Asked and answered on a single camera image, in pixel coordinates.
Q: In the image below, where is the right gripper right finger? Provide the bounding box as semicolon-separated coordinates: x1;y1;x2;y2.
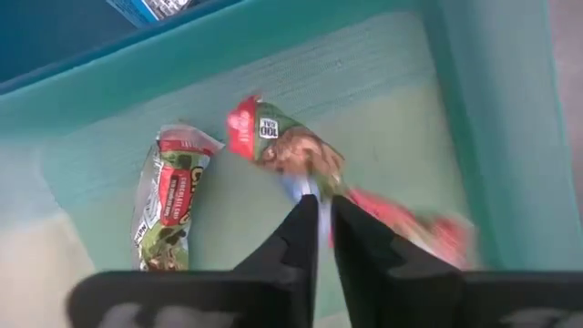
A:
332;195;583;328

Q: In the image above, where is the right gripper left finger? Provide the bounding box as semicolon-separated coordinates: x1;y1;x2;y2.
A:
67;194;320;328

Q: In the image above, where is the red green granola bar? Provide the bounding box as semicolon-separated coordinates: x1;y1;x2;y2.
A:
130;123;225;273
226;94;477;270

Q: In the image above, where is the blue granola bar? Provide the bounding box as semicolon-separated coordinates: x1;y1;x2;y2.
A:
105;0;209;29

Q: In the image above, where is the teal plastic bin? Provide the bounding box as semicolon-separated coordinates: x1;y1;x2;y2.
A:
0;0;583;320

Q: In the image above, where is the dark blue plastic bin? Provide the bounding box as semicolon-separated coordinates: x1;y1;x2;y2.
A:
0;0;242;96

